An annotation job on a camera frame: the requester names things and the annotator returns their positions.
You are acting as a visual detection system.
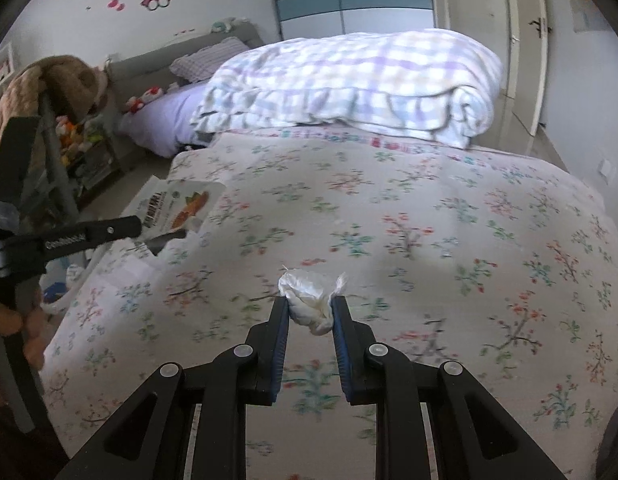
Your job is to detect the grey chair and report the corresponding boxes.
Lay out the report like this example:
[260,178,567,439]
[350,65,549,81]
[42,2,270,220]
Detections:
[19,89,84,223]

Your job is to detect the grey padded headboard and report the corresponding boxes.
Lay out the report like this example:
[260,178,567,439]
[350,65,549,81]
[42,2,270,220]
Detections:
[105,20,266,112]

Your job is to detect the plaid pillow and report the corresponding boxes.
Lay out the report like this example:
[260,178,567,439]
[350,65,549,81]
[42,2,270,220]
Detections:
[168,36,251,84]

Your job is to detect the white blue-patterned waste bin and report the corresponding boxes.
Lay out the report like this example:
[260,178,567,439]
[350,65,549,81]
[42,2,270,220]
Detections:
[40,259,92,313]

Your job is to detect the dark bedside table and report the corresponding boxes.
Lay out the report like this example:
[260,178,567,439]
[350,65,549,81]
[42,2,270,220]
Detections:
[68,139,126,197]

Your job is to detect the white carrot-print snack packet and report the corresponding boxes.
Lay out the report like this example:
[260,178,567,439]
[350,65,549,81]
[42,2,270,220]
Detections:
[125,174,228,257]

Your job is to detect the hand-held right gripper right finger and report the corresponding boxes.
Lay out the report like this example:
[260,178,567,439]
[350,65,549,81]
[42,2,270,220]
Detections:
[331,295,565,480]

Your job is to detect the person's left hand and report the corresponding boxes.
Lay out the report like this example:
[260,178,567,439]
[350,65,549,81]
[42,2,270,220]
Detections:
[0,299,46,368]

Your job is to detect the purple bed sheet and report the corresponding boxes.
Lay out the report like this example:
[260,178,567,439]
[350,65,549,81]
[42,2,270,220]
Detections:
[115,81,216,159]

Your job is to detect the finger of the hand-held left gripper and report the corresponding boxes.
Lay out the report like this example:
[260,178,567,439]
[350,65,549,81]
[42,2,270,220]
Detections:
[145,229,188,255]
[88,215,144,244]

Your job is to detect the pile of colourful plush toys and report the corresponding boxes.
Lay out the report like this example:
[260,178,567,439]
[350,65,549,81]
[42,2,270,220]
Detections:
[53,114,108,167]

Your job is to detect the cream door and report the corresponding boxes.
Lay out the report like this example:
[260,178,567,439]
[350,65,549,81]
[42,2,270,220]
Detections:
[438,0,551,137]

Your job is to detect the white plastic wrapper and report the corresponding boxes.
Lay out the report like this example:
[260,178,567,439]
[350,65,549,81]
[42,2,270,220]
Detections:
[277,268,350,337]

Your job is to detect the white and teal wardrobe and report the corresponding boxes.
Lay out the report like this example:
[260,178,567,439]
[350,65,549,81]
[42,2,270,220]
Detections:
[265,0,438,44]

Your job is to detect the plaid pastel duvet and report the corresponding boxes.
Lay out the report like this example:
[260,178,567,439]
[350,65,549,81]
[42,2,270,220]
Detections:
[189,29,506,151]

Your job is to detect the floral bed cover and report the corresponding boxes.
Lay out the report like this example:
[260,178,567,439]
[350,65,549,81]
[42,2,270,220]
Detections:
[39,127,618,480]

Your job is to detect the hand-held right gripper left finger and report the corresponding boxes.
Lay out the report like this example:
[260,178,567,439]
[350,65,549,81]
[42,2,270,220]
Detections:
[54,296,291,480]

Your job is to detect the white and red cat plush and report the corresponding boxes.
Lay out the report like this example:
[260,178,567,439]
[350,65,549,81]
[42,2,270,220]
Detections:
[124,84,166,114]

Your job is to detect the brown fleece blanket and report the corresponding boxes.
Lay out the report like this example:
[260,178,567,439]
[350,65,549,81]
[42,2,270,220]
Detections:
[0,54,110,162]

